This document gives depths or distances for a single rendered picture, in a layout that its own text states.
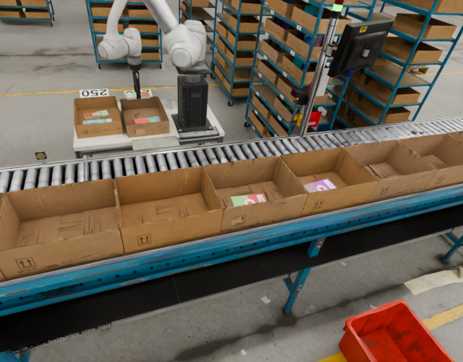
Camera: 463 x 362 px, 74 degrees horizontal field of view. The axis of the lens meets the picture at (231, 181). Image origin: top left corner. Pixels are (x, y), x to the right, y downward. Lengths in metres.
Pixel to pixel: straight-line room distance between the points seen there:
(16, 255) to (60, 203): 0.31
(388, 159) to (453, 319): 1.24
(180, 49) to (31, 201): 1.04
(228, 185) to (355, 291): 1.34
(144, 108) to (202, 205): 1.25
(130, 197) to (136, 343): 0.96
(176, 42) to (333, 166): 1.11
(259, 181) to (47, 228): 0.98
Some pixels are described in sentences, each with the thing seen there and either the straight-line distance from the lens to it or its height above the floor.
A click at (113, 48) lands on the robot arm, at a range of 2.06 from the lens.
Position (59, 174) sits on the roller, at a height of 0.75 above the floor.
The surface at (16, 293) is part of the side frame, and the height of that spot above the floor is 0.90.
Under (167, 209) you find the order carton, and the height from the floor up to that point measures 0.88.
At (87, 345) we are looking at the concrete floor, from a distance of 2.15.
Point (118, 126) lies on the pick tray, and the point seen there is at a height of 0.82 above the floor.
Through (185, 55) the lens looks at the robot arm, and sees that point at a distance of 1.82.
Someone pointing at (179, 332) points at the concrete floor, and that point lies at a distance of 2.09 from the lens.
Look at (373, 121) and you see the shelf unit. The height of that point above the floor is 0.54.
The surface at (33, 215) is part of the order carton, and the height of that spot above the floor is 0.91.
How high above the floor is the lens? 1.92
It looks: 40 degrees down
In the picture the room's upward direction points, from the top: 8 degrees clockwise
